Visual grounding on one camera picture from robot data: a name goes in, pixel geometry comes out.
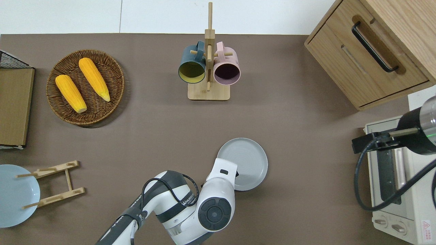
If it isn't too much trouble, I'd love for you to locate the black cabinet drawer handle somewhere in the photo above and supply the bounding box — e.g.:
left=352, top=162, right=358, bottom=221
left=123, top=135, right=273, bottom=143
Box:
left=351, top=21, right=399, bottom=73

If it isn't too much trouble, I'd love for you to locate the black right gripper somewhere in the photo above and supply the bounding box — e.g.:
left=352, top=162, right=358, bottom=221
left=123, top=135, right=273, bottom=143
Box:
left=352, top=107, right=436, bottom=156

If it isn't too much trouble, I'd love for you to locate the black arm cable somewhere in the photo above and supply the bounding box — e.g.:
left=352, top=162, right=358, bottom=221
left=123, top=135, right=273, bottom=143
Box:
left=353, top=136, right=436, bottom=212
left=141, top=173, right=200, bottom=212

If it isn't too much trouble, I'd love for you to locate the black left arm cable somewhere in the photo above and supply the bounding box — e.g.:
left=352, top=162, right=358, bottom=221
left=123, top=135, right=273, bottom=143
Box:
left=141, top=173, right=200, bottom=212

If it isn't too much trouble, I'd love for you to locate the wooden plate rack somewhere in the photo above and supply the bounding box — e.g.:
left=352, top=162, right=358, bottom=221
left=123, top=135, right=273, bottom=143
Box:
left=15, top=160, right=86, bottom=210

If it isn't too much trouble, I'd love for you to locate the light blue plate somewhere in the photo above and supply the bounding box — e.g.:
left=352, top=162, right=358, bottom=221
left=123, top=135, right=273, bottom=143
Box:
left=0, top=164, right=41, bottom=228

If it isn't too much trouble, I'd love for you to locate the gray round plate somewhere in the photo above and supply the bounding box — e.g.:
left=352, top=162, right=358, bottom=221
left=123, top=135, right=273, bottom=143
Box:
left=217, top=137, right=268, bottom=192

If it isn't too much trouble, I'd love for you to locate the white toaster oven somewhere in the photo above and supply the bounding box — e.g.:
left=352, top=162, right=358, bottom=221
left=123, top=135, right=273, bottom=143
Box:
left=363, top=115, right=436, bottom=245

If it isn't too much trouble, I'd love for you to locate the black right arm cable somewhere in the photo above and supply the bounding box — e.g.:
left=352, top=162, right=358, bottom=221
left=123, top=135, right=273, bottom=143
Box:
left=353, top=136, right=436, bottom=212

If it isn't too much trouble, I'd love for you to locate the wooden mug tree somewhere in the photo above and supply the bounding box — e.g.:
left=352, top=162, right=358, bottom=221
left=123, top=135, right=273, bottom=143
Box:
left=187, top=2, right=234, bottom=101

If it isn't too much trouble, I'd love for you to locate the pink mug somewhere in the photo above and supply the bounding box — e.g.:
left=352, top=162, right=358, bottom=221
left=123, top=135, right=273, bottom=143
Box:
left=213, top=41, right=242, bottom=86

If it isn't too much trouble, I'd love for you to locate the yellow corn cob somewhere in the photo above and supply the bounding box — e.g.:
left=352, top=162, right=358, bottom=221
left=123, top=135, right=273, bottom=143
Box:
left=55, top=74, right=88, bottom=114
left=78, top=57, right=111, bottom=102

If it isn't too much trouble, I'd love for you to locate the brown wicker basket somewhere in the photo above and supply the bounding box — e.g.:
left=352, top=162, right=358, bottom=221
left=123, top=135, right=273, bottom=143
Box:
left=46, top=49, right=125, bottom=126

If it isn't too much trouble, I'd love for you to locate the black wire basket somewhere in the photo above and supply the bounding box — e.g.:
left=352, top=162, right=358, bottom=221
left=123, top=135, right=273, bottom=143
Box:
left=0, top=50, right=32, bottom=69

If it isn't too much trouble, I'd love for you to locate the brown table mat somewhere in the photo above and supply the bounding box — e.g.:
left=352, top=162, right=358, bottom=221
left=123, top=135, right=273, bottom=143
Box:
left=0, top=33, right=436, bottom=245

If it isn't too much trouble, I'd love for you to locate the light wooden drawer cabinet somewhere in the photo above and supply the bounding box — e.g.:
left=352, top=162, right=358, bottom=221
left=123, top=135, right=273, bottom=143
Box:
left=304, top=0, right=436, bottom=112

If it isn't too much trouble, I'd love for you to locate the white oven door handle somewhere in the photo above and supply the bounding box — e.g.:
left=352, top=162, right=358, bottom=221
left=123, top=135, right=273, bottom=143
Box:
left=394, top=148, right=408, bottom=188

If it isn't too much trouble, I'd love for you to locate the dark teal mug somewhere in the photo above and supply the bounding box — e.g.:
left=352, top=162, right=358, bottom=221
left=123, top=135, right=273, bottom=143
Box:
left=177, top=40, right=207, bottom=84

